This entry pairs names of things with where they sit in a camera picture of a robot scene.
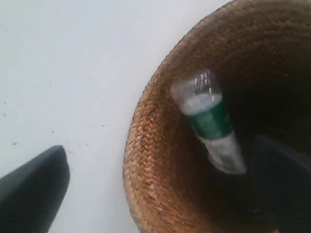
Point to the clear plastic water bottle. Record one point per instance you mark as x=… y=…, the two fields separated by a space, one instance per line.
x=199 y=97

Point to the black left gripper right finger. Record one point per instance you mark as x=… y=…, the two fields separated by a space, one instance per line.
x=282 y=177

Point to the brown woven straw basket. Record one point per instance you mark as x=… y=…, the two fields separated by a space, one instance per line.
x=260 y=51

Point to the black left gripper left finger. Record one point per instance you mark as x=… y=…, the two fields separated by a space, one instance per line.
x=31 y=195

